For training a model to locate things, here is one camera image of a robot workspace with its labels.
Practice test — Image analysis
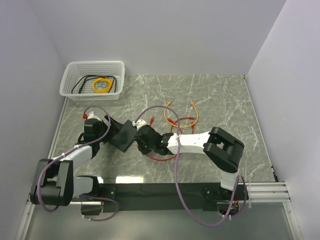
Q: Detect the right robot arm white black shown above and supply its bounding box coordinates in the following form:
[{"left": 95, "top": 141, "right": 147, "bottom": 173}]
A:
[{"left": 135, "top": 124, "right": 245, "bottom": 200}]

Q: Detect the black front mounting bar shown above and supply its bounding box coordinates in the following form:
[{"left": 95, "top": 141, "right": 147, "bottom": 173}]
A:
[{"left": 98, "top": 182, "right": 232, "bottom": 211}]

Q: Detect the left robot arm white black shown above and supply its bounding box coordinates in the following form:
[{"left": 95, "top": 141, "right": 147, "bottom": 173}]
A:
[{"left": 29, "top": 116, "right": 124, "bottom": 208}]

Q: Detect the black network switch box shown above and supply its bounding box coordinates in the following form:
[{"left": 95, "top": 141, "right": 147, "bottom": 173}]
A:
[{"left": 110, "top": 120, "right": 137, "bottom": 153}]

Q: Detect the black cable in basket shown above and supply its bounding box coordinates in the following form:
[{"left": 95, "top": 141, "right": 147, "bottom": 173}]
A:
[{"left": 72, "top": 75, "right": 117, "bottom": 95}]

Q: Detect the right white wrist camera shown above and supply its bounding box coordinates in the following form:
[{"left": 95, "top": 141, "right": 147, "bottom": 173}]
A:
[{"left": 132, "top": 119, "right": 147, "bottom": 128}]

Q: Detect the aluminium rail frame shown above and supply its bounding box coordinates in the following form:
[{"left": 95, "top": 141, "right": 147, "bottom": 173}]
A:
[{"left": 16, "top": 106, "right": 290, "bottom": 240}]

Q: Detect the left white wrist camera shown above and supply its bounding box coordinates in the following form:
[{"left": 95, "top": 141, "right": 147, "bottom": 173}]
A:
[{"left": 82, "top": 111, "right": 101, "bottom": 121}]

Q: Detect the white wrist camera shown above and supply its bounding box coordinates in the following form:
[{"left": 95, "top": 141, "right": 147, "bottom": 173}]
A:
[
  {"left": 82, "top": 111, "right": 101, "bottom": 121},
  {"left": 132, "top": 119, "right": 147, "bottom": 128}
]

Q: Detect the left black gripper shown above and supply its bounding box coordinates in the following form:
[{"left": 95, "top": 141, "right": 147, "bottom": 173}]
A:
[{"left": 95, "top": 114, "right": 124, "bottom": 144}]

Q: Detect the coiled yellow cable in basket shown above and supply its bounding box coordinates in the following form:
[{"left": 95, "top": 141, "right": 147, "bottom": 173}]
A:
[{"left": 92, "top": 77, "right": 114, "bottom": 94}]

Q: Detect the white perforated plastic basket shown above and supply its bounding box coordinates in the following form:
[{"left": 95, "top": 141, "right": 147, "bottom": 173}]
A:
[{"left": 59, "top": 60, "right": 125, "bottom": 102}]

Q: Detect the orange patch cable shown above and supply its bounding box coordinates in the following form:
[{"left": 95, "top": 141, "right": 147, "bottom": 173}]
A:
[{"left": 163, "top": 100, "right": 199, "bottom": 129}]

